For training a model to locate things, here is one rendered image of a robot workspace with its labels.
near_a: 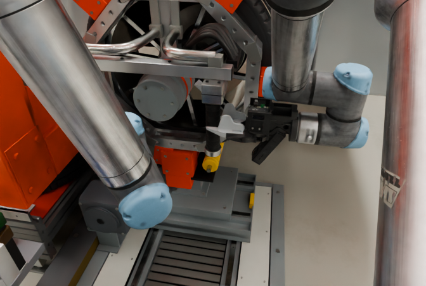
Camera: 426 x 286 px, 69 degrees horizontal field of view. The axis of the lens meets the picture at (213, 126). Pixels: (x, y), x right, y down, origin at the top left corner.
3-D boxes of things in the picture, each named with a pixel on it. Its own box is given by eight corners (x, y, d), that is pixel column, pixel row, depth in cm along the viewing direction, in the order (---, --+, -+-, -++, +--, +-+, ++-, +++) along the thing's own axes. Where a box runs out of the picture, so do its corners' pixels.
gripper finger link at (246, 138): (225, 125, 76) (261, 125, 76) (225, 130, 77) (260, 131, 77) (225, 136, 72) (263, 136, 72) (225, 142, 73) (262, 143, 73)
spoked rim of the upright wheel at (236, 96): (224, 120, 138) (284, 17, 110) (215, 152, 119) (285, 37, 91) (119, 70, 134) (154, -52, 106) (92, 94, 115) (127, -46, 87)
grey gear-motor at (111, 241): (163, 191, 163) (157, 136, 144) (132, 263, 128) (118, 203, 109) (131, 186, 165) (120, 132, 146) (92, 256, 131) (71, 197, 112)
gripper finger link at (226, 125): (205, 110, 73) (245, 111, 73) (206, 131, 77) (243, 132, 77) (205, 117, 71) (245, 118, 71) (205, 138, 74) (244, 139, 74)
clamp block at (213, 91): (227, 88, 80) (228, 69, 77) (222, 105, 72) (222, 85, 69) (208, 87, 80) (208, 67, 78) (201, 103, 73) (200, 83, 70)
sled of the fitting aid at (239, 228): (255, 186, 165) (257, 172, 160) (250, 244, 135) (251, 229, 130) (165, 175, 173) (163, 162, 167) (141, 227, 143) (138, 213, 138)
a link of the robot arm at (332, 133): (366, 107, 72) (356, 137, 77) (317, 103, 74) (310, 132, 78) (374, 125, 66) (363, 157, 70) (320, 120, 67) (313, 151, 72)
